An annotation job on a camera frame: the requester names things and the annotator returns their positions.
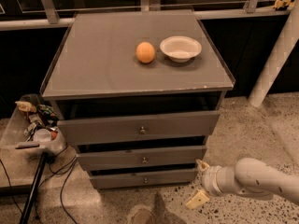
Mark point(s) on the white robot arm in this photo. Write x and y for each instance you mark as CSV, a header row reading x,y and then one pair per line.
x,y
248,178

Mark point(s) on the grey drawer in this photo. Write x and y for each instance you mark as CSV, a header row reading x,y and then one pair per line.
x,y
133,158
138,128
124,181

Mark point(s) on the grey top drawer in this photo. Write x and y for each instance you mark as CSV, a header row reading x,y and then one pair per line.
x,y
138,128

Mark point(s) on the metal railing frame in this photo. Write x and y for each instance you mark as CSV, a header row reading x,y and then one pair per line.
x,y
35,14

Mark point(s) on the grey bottom drawer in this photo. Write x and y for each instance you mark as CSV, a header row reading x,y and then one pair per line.
x,y
124,181

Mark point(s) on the white diagonal support post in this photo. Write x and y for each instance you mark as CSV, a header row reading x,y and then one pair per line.
x,y
287,40

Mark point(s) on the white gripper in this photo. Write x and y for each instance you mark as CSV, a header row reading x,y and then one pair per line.
x,y
209,179

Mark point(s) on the grey drawer cabinet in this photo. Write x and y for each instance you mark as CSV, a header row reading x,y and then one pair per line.
x,y
96,74

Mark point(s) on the orange ball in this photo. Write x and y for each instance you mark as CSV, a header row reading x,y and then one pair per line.
x,y
145,52

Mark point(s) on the black stand pole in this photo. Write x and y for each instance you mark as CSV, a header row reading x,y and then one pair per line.
x,y
33,190

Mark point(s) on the assorted items in bin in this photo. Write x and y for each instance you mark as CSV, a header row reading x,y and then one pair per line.
x,y
42,121

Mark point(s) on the grey middle drawer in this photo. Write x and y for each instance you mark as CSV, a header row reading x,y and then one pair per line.
x,y
133,158

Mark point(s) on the white paper bowl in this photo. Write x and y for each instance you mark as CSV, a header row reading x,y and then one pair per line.
x,y
180,49

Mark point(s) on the yellow clamp on rail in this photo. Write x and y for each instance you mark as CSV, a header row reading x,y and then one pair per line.
x,y
281,4

